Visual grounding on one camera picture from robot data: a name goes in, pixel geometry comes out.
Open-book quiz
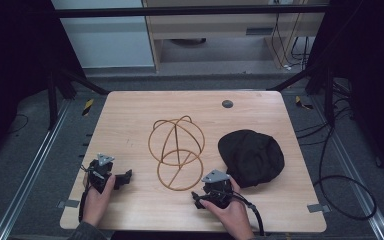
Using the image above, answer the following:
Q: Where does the black metal stand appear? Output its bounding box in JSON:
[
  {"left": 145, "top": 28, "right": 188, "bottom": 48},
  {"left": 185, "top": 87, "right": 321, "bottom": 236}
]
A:
[
  {"left": 45, "top": 64, "right": 110, "bottom": 132},
  {"left": 266, "top": 63, "right": 338, "bottom": 128}
]

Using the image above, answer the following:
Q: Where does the black hat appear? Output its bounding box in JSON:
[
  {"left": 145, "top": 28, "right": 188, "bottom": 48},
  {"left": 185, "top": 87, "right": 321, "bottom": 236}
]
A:
[{"left": 217, "top": 129, "right": 286, "bottom": 189}]

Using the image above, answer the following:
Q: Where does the thin black floor cable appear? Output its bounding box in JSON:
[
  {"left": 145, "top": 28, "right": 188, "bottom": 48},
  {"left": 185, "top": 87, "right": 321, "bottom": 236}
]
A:
[{"left": 5, "top": 112, "right": 30, "bottom": 135}]

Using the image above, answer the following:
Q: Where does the bundle of desk cables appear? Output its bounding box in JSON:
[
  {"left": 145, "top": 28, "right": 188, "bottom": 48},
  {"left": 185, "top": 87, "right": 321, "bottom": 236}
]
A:
[{"left": 270, "top": 12, "right": 312, "bottom": 72}]

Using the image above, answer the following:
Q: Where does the grey metal table bracket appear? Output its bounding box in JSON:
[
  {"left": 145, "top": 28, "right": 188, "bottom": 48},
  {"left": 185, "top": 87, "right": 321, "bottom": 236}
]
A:
[
  {"left": 306, "top": 203, "right": 332, "bottom": 214},
  {"left": 57, "top": 198, "right": 81, "bottom": 210}
]

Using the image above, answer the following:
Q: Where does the golden wire hat stand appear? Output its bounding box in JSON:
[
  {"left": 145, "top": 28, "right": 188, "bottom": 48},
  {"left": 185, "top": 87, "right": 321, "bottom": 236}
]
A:
[{"left": 147, "top": 115, "right": 206, "bottom": 192}]

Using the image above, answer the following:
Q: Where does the white cabinet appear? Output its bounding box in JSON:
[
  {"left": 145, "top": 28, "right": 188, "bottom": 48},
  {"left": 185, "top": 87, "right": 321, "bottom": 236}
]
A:
[{"left": 50, "top": 0, "right": 156, "bottom": 70}]

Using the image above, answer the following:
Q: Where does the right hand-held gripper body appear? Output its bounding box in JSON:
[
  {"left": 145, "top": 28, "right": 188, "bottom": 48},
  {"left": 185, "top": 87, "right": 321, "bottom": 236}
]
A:
[{"left": 201, "top": 168, "right": 235, "bottom": 210}]

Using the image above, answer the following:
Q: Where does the long black floor cable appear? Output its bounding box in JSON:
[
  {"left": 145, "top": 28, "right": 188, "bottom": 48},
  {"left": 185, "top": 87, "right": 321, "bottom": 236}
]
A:
[{"left": 294, "top": 79, "right": 378, "bottom": 222}]

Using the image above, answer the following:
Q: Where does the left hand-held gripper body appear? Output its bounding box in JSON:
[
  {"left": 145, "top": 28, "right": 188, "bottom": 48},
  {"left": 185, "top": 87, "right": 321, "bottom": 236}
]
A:
[{"left": 87, "top": 152, "right": 116, "bottom": 195}]

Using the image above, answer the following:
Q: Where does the person's right hand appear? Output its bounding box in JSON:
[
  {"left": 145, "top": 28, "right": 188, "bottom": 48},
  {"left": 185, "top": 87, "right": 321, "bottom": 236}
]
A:
[{"left": 199, "top": 177, "right": 256, "bottom": 240}]

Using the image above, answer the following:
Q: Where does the person's left hand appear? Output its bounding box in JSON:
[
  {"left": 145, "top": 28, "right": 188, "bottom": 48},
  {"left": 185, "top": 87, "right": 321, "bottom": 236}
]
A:
[{"left": 81, "top": 175, "right": 117, "bottom": 228}]

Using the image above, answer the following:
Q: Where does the aluminium floor rail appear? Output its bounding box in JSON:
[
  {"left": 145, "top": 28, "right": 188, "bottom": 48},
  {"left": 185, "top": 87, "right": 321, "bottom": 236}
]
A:
[
  {"left": 0, "top": 99, "right": 72, "bottom": 240},
  {"left": 311, "top": 96, "right": 384, "bottom": 240}
]

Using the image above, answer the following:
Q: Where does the light wooden desk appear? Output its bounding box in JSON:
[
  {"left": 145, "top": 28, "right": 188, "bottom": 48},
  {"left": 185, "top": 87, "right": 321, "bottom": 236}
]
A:
[{"left": 141, "top": 0, "right": 330, "bottom": 73}]

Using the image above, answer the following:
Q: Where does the left hand-held gripper black cable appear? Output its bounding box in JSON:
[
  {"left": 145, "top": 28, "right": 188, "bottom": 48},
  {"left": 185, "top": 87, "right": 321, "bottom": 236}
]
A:
[{"left": 78, "top": 164, "right": 92, "bottom": 223}]

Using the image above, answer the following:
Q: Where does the hand-held gripper black cable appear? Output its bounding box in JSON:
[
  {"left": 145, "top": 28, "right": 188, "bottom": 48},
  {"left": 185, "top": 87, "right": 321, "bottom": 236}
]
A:
[
  {"left": 78, "top": 164, "right": 92, "bottom": 223},
  {"left": 232, "top": 192, "right": 267, "bottom": 237}
]

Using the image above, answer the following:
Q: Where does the black curtain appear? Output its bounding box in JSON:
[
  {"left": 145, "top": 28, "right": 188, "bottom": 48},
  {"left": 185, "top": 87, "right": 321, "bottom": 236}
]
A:
[
  {"left": 0, "top": 0, "right": 88, "bottom": 168},
  {"left": 306, "top": 0, "right": 384, "bottom": 188}
]

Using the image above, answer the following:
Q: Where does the right hand-held gripper black cable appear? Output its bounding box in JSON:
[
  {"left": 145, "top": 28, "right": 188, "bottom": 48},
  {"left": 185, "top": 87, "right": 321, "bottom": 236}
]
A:
[{"left": 232, "top": 192, "right": 267, "bottom": 237}]

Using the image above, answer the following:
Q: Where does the yellow black striped tape piece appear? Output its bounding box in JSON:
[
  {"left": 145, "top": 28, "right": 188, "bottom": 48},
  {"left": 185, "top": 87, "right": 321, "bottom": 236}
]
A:
[
  {"left": 294, "top": 95, "right": 314, "bottom": 111},
  {"left": 81, "top": 98, "right": 95, "bottom": 117}
]

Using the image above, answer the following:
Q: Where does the black horizontal frame bar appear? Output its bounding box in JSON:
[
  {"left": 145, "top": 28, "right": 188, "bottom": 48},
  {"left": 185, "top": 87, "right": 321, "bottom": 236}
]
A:
[{"left": 50, "top": 3, "right": 330, "bottom": 20}]

